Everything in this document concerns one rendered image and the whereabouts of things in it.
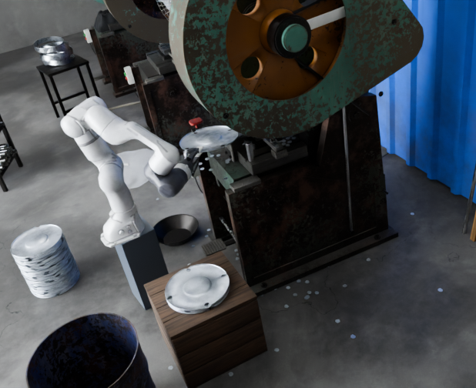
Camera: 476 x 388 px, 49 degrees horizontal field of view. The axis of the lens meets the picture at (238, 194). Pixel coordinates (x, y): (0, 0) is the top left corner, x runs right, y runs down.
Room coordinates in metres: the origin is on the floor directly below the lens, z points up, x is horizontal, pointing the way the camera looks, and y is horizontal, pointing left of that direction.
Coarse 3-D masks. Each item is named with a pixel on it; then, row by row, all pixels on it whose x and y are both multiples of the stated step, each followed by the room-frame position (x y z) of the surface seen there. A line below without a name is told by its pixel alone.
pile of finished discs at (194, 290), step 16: (192, 272) 1.85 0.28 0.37; (208, 272) 1.83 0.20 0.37; (224, 272) 1.80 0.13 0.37; (176, 288) 1.76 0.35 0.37; (192, 288) 1.73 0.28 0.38; (208, 288) 1.71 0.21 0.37; (224, 288) 1.70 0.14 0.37; (176, 304) 1.66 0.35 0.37; (192, 304) 1.64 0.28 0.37; (208, 304) 1.63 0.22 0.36
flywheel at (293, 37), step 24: (264, 0) 1.99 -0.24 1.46; (288, 0) 2.01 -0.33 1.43; (336, 0) 2.07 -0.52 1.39; (240, 24) 1.96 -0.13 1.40; (264, 24) 1.97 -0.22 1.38; (288, 24) 1.89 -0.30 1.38; (312, 24) 1.98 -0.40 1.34; (336, 24) 2.07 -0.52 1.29; (240, 48) 1.95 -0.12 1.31; (264, 48) 1.98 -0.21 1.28; (288, 48) 1.86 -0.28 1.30; (336, 48) 2.07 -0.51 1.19; (240, 72) 1.95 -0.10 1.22; (264, 72) 1.98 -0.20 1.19; (288, 72) 2.00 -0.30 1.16; (312, 72) 2.04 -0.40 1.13; (264, 96) 1.97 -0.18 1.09; (288, 96) 2.00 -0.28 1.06
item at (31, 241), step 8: (24, 232) 2.56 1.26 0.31; (32, 232) 2.55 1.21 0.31; (40, 232) 2.53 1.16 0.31; (48, 232) 2.52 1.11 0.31; (56, 232) 2.50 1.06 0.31; (16, 240) 2.50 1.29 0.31; (24, 240) 2.49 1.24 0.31; (32, 240) 2.46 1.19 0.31; (40, 240) 2.45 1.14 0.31; (48, 240) 2.44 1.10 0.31; (56, 240) 2.42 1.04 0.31; (16, 248) 2.43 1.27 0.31; (24, 248) 2.41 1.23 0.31; (32, 248) 2.39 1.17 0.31; (40, 248) 2.38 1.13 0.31; (48, 248) 2.36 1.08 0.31; (16, 256) 2.34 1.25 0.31; (24, 256) 2.33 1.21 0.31
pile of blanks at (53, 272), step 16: (64, 240) 2.46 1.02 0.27; (32, 256) 2.32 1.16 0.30; (48, 256) 2.35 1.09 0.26; (64, 256) 2.41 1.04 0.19; (32, 272) 2.33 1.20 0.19; (48, 272) 2.32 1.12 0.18; (64, 272) 2.37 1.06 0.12; (32, 288) 2.35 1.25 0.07; (48, 288) 2.32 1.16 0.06; (64, 288) 2.34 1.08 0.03
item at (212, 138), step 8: (208, 128) 2.44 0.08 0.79; (216, 128) 2.42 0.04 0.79; (224, 128) 2.40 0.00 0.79; (184, 136) 2.38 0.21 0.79; (192, 136) 2.37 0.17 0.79; (200, 136) 2.34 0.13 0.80; (208, 136) 2.32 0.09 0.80; (216, 136) 2.30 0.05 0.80; (224, 136) 2.30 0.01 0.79; (232, 136) 2.28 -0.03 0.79; (184, 144) 2.30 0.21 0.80; (192, 144) 2.28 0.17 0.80; (200, 144) 2.26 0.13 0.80; (208, 144) 2.24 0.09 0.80; (216, 144) 2.22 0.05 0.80; (224, 144) 2.21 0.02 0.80
